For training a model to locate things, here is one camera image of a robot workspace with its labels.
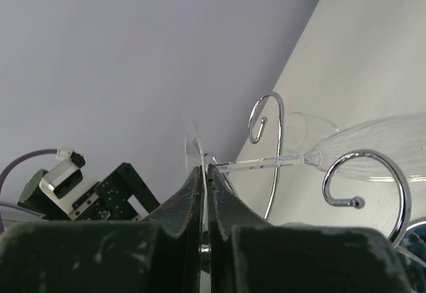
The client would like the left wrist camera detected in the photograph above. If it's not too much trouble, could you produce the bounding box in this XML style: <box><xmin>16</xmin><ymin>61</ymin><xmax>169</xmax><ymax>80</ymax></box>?
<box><xmin>17</xmin><ymin>148</ymin><xmax>99</xmax><ymax>220</ymax></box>

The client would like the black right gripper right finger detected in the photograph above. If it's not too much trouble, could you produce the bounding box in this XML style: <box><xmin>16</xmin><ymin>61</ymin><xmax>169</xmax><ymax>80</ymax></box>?
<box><xmin>206</xmin><ymin>166</ymin><xmax>409</xmax><ymax>292</ymax></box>

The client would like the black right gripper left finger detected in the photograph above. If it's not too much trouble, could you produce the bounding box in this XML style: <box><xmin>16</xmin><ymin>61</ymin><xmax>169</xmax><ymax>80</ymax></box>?
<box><xmin>1</xmin><ymin>167</ymin><xmax>204</xmax><ymax>292</ymax></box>

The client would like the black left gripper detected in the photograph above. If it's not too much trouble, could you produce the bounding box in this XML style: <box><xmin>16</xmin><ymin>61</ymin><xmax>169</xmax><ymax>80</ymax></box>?
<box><xmin>71</xmin><ymin>162</ymin><xmax>160</xmax><ymax>221</ymax></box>

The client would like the ribbed clear flute glass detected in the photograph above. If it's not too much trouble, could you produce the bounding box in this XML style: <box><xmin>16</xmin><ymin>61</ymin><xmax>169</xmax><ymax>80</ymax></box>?
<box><xmin>284</xmin><ymin>112</ymin><xmax>339</xmax><ymax>153</ymax></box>

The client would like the chrome wire glass rack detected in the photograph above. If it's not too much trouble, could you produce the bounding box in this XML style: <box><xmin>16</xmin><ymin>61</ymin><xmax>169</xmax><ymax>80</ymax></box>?
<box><xmin>198</xmin><ymin>91</ymin><xmax>426</xmax><ymax>260</ymax></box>

